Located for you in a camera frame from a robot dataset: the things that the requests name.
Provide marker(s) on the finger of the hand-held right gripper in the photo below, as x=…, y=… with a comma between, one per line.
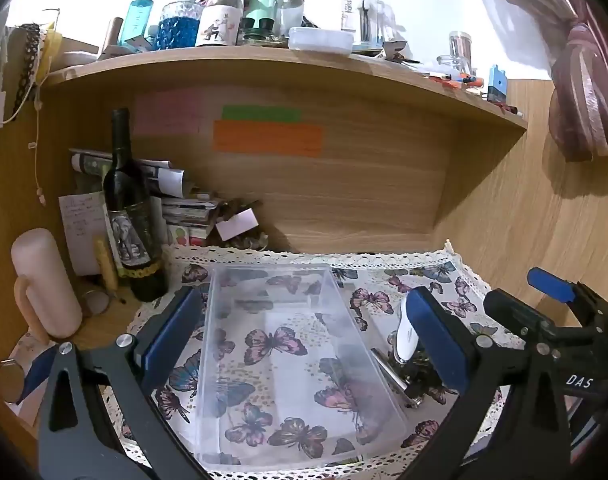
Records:
x=514, y=310
x=551, y=282

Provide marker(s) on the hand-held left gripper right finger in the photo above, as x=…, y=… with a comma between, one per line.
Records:
x=434, y=335

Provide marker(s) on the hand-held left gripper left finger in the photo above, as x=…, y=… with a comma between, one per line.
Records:
x=173, y=327

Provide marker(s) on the white handheld shower head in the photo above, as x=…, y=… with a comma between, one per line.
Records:
x=406, y=335

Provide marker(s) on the dark beaded ornament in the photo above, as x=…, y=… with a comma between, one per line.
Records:
x=426, y=370

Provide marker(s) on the clear plastic storage box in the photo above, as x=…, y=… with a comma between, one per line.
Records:
x=264, y=320

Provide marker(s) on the dark thin pen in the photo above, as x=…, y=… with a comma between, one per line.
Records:
x=116, y=296

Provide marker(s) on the butterfly print lace cloth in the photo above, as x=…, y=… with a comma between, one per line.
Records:
x=374, y=300

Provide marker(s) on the fruit print booklet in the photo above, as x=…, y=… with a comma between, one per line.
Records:
x=183, y=236

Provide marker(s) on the yellow lip balm tube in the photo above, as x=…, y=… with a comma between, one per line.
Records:
x=105, y=265

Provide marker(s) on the pile of brass trinkets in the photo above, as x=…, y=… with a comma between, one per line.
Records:
x=251, y=244

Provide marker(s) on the stack of papers and booklets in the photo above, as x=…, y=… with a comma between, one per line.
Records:
x=183, y=210

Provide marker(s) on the lavender card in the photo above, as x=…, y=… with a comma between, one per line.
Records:
x=236, y=225

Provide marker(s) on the handwritten note paper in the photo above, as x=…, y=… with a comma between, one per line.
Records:
x=81, y=230

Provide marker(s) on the blue paper sheet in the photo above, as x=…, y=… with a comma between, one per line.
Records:
x=41, y=367

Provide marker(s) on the pale pink cylindrical bottle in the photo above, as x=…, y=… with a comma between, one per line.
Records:
x=43, y=280

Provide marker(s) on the dark wine bottle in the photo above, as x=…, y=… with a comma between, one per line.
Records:
x=128, y=195

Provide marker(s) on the round pocket mirror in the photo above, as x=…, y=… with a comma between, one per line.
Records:
x=9, y=381

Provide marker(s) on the pink striped curtain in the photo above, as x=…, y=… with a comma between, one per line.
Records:
x=584, y=85

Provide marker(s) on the blue card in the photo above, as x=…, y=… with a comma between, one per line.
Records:
x=496, y=85

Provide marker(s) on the orange sticky note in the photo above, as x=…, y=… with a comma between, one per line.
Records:
x=269, y=139

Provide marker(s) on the pink sticky note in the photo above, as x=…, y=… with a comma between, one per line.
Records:
x=168, y=110

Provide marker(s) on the orange pens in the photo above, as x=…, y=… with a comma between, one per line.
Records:
x=459, y=80

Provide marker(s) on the green sticky note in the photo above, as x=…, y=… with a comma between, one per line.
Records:
x=261, y=113

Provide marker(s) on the glass jar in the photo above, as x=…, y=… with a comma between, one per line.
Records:
x=459, y=47

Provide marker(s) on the wooden shelf board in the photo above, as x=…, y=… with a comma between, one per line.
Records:
x=284, y=67

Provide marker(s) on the faceted glass bottle blue beads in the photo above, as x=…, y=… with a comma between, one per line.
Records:
x=178, y=30

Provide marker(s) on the cardboard tube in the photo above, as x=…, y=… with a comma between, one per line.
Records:
x=112, y=35

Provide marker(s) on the yellow ribbon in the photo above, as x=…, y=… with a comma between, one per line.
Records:
x=51, y=50

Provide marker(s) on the black lace ribbon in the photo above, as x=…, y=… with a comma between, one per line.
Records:
x=28, y=60

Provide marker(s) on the white label glass bottle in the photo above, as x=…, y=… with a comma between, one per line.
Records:
x=216, y=25

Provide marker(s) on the green binoculars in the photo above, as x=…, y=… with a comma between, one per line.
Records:
x=256, y=31

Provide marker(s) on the blue liquid bottle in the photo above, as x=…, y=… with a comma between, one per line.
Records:
x=136, y=20

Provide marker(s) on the flat white plastic container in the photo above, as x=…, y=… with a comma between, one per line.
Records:
x=321, y=39

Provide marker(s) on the clear packet of tools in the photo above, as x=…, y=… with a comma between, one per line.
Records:
x=364, y=15

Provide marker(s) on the small clear bottle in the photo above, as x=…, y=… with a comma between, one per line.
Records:
x=289, y=10

